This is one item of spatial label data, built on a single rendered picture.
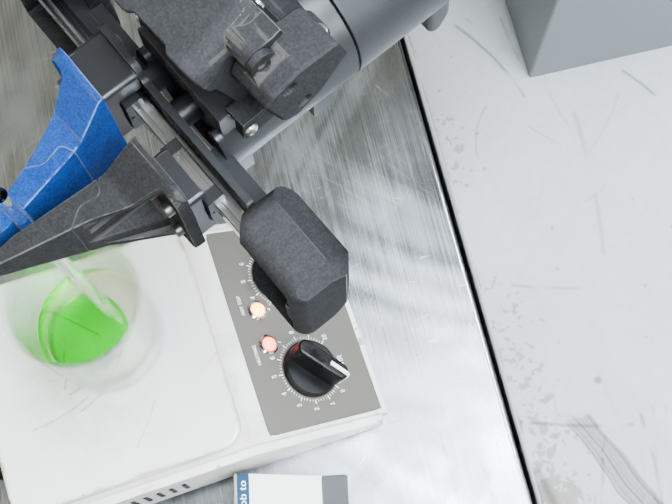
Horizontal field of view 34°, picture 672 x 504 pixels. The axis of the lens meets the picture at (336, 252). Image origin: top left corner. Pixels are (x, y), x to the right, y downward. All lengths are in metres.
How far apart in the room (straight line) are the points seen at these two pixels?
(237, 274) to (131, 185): 0.22
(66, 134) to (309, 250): 0.10
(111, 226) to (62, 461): 0.18
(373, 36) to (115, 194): 0.11
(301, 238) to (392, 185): 0.32
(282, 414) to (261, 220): 0.23
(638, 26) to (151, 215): 0.37
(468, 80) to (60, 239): 0.37
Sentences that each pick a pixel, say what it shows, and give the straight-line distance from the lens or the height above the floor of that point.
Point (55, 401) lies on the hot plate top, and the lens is 0.58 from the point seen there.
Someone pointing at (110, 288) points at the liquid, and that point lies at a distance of 0.56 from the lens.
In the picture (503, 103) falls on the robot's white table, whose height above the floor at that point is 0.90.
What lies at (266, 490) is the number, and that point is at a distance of 0.62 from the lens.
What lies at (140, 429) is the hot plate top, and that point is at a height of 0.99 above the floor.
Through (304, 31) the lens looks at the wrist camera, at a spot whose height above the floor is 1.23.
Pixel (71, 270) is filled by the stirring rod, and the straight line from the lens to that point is 0.47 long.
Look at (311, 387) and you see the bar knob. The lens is 0.60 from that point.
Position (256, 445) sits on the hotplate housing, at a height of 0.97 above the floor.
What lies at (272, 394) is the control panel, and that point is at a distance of 0.59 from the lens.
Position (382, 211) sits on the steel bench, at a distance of 0.68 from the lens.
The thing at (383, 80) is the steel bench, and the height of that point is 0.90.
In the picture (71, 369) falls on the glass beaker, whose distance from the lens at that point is 0.51.
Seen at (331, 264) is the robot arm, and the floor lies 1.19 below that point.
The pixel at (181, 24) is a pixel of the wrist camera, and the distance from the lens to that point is 0.35.
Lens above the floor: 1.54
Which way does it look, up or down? 73 degrees down
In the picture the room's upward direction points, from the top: 2 degrees counter-clockwise
